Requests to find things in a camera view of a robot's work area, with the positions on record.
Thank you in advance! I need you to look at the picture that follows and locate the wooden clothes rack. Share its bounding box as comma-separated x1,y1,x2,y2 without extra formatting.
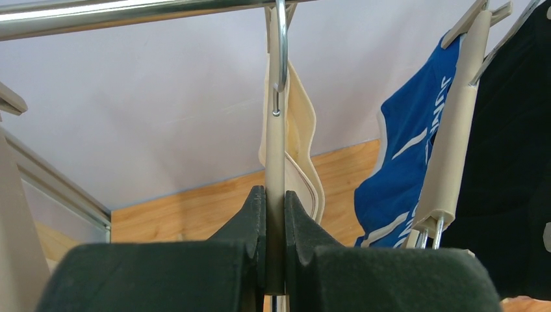
0,0,320,43

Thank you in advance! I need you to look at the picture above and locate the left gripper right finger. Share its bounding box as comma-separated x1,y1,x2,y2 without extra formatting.
285,191,502,311

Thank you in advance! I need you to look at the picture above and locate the beige hanger with cream underwear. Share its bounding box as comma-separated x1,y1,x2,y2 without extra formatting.
265,1,288,311

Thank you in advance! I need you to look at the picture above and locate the beige hanger with blue underwear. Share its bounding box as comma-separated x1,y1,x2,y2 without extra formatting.
404,1,513,249

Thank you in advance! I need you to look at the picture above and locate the black underwear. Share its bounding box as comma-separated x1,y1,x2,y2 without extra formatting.
441,1,550,300

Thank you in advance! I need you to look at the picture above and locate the empty beige clip hanger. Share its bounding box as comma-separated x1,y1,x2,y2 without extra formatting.
0,81,51,312

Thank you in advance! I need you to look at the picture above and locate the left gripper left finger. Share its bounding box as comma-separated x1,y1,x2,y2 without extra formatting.
37,186,266,311

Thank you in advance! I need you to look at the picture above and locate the cream underwear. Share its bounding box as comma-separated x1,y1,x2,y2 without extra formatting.
285,63,326,224

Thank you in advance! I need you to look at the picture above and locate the beige hanger with black underwear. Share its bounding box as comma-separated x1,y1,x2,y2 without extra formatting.
468,0,540,87

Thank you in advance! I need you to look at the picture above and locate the blue underwear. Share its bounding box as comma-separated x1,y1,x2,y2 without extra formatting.
353,36,464,248

